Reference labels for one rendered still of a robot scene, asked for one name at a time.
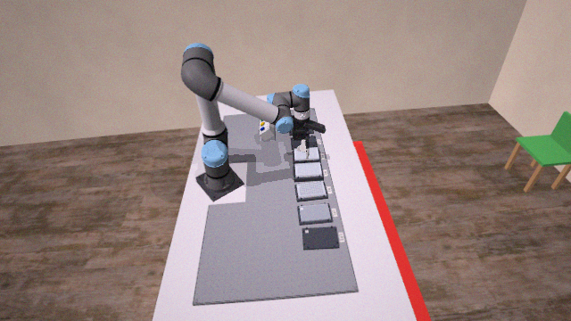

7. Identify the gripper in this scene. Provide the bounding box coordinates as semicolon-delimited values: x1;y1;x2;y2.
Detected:
292;115;310;160

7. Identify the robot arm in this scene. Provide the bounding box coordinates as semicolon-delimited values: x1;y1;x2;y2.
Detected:
181;43;310;193

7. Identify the grey operator button panel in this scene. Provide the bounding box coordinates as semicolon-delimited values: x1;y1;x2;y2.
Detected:
260;119;275;142

